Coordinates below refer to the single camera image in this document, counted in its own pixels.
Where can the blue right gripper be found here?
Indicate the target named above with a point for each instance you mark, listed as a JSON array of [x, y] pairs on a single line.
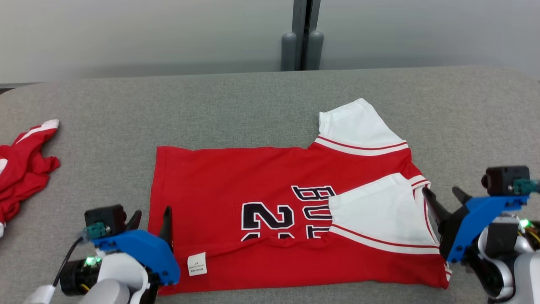
[[472, 219]]

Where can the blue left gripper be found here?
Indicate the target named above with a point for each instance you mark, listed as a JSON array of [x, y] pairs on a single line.
[[147, 253]]

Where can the red white basketball jersey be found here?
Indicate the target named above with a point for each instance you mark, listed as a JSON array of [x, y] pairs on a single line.
[[219, 185]]

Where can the red white garment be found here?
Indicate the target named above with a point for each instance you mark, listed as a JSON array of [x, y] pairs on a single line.
[[25, 169]]

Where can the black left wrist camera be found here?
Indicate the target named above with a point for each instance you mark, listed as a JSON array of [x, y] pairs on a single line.
[[105, 219]]

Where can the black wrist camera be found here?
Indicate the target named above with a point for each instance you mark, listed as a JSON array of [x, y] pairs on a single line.
[[105, 219], [504, 180]]

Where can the teal left camera connector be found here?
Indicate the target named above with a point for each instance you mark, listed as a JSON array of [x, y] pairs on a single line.
[[95, 231]]

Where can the teal camera connector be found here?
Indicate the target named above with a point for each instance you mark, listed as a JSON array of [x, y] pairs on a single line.
[[95, 231], [527, 185]]

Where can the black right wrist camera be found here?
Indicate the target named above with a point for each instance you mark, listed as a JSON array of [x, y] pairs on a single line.
[[504, 180]]

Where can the teal right camera connector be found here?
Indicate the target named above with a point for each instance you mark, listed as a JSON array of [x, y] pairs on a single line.
[[527, 185]]

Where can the grey partition post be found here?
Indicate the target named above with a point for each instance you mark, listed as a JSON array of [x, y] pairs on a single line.
[[301, 38]]

